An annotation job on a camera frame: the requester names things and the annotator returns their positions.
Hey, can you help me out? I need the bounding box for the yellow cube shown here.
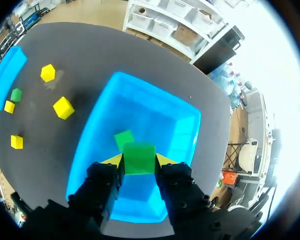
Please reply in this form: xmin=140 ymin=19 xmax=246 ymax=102
xmin=3 ymin=100 xmax=16 ymax=115
xmin=40 ymin=63 xmax=56 ymax=83
xmin=10 ymin=134 xmax=24 ymax=150
xmin=52 ymin=96 xmax=76 ymax=121

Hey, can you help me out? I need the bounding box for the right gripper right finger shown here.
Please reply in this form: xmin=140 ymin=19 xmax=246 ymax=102
xmin=154 ymin=152 xmax=213 ymax=232

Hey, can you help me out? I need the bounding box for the green cube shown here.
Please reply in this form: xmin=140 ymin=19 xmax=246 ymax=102
xmin=122 ymin=142 xmax=157 ymax=175
xmin=10 ymin=88 xmax=23 ymax=103
xmin=113 ymin=130 xmax=136 ymax=152

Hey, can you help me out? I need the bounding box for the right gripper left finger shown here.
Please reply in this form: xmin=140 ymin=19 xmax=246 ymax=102
xmin=66 ymin=152 xmax=125 ymax=225

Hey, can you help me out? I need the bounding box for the blue plastic bin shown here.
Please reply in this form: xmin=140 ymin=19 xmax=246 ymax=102
xmin=65 ymin=71 xmax=202 ymax=224
xmin=0 ymin=45 xmax=28 ymax=111

